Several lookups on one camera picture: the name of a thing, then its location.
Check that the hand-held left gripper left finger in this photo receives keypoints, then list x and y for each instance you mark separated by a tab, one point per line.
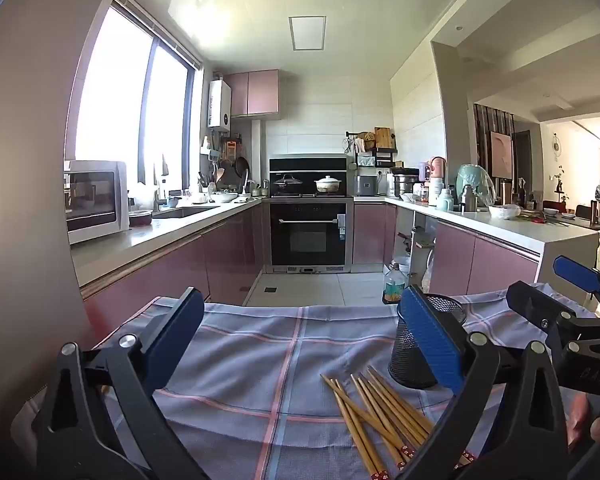
175	330

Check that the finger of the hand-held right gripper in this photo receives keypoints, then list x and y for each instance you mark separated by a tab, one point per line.
535	302
577	272

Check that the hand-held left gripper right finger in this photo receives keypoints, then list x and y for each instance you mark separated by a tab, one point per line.
432	335

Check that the black mesh holder cup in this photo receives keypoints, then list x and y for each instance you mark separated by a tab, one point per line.
409	355

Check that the bunch of wooden chopsticks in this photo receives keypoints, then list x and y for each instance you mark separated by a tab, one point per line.
365	410

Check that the plastic cooking oil bottle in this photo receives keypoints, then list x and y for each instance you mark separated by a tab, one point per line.
394	287

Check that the pink lower cabinet run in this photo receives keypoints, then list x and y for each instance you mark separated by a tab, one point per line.
480	260
190	265

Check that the grey plaid tablecloth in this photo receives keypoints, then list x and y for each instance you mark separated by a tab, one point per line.
260	350

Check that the white bowl in plastic bag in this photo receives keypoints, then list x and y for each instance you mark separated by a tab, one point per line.
505	211

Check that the dark red bowl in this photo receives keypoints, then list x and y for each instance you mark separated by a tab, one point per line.
140	218

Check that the steel thermos flask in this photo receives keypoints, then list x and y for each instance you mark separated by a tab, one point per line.
468	200

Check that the mint appliance in plastic cover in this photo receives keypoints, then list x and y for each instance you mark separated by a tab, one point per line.
472	180

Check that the metal sink faucet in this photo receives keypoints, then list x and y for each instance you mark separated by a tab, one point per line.
163	190

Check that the stainless steel pot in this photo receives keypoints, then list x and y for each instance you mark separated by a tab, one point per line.
405	186

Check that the white microwave oven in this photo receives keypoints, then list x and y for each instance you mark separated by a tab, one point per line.
95	200

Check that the black integrated stove oven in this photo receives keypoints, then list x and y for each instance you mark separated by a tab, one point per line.
310	240

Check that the silver rice cooker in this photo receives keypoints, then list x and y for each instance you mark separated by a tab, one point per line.
366	186

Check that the pink kettle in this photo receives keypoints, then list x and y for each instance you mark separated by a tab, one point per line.
436	167

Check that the hanging black frying pan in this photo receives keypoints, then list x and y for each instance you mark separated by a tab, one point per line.
242	167

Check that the white casserole pot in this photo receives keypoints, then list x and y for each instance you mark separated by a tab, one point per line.
327	185

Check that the black pot with glass lid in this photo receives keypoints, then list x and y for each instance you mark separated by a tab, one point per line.
286	184

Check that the large kitchen window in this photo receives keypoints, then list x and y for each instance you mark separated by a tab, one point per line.
115	100

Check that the square ceiling light panel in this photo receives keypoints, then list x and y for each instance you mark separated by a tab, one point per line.
307	33

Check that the framed wall painting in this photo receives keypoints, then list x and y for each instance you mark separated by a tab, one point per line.
501	155

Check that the black wall storage rack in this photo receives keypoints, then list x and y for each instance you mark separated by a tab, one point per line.
375	150

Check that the white wall water heater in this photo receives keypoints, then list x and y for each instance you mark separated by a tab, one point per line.
219	105

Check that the pink upper wall cabinet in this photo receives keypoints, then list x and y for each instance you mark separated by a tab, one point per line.
252	92

